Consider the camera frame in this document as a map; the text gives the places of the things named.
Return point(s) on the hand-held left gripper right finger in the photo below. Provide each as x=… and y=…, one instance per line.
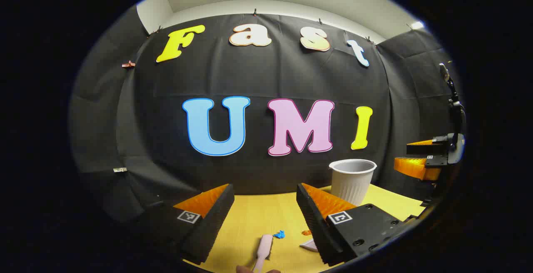
x=312, y=223

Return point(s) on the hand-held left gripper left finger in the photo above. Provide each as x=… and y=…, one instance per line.
x=210, y=223

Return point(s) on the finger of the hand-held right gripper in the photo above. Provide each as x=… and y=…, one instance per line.
x=416, y=168
x=424, y=149

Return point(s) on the pink dustpan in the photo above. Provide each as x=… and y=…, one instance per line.
x=310, y=246

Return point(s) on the blue paper ball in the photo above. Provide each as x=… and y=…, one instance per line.
x=279, y=234

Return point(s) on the small pink broom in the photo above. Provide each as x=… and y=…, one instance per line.
x=264, y=246

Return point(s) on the white ribbed garbage bin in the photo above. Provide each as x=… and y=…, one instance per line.
x=352, y=181

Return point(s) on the yellow wooden desktop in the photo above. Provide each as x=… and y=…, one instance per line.
x=258, y=214

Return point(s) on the white cloth clip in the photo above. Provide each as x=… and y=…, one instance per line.
x=120, y=169

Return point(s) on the ceiling light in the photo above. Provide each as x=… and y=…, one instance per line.
x=417, y=25

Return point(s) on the black backdrop cloth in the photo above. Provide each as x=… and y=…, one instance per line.
x=258, y=77

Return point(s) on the orange cloth clip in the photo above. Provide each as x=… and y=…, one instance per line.
x=128, y=64

